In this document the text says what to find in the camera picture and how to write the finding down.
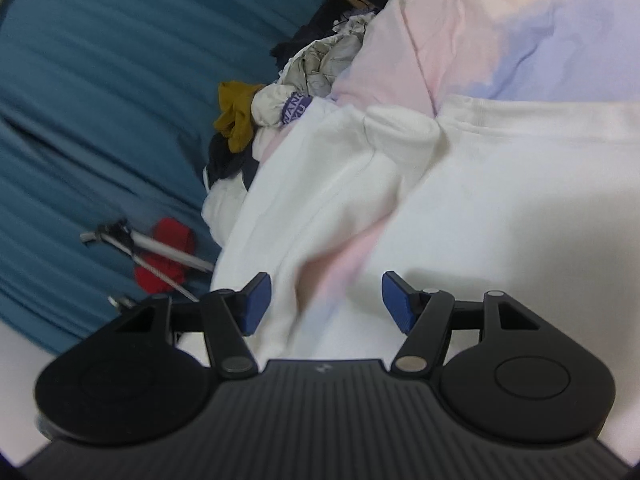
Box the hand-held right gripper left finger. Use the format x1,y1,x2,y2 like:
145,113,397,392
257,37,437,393
112,272,273,380

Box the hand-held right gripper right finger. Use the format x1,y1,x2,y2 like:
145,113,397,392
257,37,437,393
381,270,548,377

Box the white sweatpants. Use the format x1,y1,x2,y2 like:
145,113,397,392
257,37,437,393
210,94,640,361

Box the white down jacket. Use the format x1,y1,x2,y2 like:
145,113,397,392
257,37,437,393
201,175,252,252

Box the red garment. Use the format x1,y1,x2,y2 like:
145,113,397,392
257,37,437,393
134,216,198,295

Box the garment steamer stand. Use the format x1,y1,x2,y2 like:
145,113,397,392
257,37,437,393
80,217,217,311

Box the black garment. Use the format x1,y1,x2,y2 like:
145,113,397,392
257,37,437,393
206,132,261,194

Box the mustard yellow garment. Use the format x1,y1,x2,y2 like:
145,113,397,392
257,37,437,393
214,81,267,154

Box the blue curtain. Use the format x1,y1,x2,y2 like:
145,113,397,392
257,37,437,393
0,0,341,171
0,117,226,357

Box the grey garment with purple label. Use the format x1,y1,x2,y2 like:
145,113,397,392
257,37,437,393
250,12,379,129

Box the pastel tie-dye duvet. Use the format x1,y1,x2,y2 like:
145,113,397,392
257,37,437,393
250,0,640,351

